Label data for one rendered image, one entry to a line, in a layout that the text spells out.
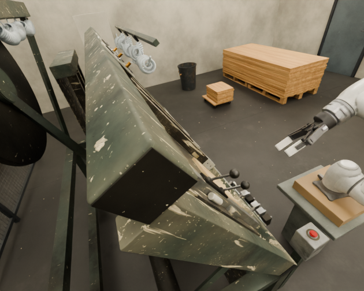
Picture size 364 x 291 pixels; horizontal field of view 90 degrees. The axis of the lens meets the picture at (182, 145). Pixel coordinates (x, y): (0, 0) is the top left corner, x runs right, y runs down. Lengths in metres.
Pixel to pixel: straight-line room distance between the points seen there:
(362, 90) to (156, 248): 0.85
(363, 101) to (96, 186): 0.88
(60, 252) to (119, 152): 1.52
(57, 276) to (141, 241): 1.34
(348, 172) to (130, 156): 1.51
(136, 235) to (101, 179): 0.11
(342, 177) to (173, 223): 1.42
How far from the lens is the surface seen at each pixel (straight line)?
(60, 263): 1.67
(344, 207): 1.74
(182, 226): 0.33
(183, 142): 1.30
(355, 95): 0.92
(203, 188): 0.72
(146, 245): 0.33
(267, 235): 1.35
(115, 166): 0.21
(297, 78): 4.73
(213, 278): 1.16
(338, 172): 1.62
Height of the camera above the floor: 2.07
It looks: 38 degrees down
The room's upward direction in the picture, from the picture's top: 8 degrees counter-clockwise
